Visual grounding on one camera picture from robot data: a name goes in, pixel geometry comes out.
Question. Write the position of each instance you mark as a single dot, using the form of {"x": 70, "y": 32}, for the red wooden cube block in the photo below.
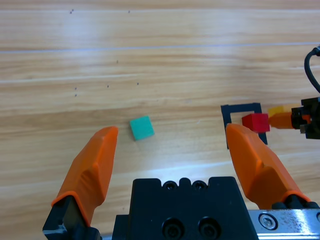
{"x": 257, "y": 122}

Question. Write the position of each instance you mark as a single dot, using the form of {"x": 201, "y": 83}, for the yellow wooden cube block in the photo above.
{"x": 275, "y": 110}

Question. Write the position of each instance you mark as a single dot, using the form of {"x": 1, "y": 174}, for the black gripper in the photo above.
{"x": 312, "y": 110}

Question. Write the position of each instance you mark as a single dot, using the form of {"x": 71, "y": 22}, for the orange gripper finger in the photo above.
{"x": 92, "y": 170}

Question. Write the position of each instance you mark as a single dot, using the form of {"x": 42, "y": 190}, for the green wooden cube block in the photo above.
{"x": 141, "y": 127}

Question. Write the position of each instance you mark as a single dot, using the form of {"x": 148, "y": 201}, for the black tape square outline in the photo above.
{"x": 225, "y": 110}

